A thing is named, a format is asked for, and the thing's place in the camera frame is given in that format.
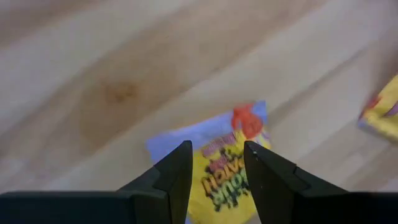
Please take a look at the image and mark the yellow sour candy pack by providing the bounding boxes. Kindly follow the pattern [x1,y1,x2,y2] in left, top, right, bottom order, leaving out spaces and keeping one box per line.
[146,100,271,224]
[357,74,398,144]

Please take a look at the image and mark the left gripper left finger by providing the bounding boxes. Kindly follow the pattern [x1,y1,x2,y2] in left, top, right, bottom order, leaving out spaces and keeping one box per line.
[118,140,193,224]

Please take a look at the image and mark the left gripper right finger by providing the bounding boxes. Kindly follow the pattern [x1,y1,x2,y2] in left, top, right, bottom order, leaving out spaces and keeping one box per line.
[244,141,312,224]

